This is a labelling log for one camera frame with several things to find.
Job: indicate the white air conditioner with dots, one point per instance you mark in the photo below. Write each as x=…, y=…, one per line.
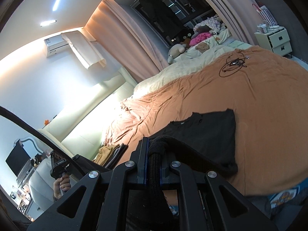
x=58, y=43

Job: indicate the black t-shirt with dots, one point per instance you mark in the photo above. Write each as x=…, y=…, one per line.
x=203, y=141

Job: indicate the orange-brown bed cover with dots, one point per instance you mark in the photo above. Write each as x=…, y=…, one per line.
x=244, y=109

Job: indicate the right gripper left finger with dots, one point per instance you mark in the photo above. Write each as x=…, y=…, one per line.
x=123, y=186

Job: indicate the cream padded headboard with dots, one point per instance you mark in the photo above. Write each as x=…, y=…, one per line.
x=81, y=126

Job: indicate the folded olive-brown garment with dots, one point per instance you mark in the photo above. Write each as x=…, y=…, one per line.
x=104, y=154

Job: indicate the beige plush toy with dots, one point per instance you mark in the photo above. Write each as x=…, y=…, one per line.
x=175, y=51

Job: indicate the person's left hand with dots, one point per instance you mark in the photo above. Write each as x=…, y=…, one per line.
x=61, y=185

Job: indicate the folded black garment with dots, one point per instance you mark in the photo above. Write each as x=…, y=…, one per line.
x=119, y=156

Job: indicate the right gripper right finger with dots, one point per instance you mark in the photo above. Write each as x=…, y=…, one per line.
x=190, y=186

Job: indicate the cream white blanket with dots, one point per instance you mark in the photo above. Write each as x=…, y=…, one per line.
x=191, y=61

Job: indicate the pink clothing pile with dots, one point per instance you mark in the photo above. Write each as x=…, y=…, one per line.
x=199, y=38

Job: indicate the black computer monitor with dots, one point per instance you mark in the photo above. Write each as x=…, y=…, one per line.
x=17, y=158

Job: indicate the white bedside cabinet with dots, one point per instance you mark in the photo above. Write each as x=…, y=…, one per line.
x=276, y=41

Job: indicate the folded grey garment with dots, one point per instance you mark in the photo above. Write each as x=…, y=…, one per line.
x=114, y=155

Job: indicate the colourful cartoon rug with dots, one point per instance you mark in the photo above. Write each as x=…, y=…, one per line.
x=296, y=195

